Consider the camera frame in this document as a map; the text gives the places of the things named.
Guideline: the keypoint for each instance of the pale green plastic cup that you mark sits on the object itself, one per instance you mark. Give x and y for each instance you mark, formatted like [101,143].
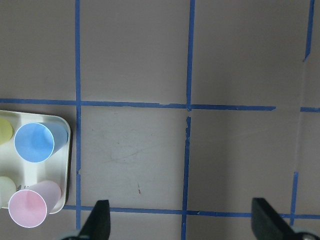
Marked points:
[7,189]

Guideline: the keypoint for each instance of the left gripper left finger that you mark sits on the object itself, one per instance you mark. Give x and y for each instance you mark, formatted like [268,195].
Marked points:
[98,224]

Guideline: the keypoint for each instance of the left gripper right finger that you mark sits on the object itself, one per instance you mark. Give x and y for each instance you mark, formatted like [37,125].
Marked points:
[267,224]

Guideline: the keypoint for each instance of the pink plastic cup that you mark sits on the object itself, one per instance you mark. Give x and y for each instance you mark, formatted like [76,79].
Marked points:
[29,207]

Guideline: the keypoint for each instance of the yellow plastic cup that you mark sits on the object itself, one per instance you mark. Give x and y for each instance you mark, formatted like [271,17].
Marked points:
[6,131]

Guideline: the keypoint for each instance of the cream plastic tray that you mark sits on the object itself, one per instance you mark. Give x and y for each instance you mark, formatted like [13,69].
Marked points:
[25,174]

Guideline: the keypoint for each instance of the blue plastic cup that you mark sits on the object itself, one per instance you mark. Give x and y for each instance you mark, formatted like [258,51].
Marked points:
[36,142]

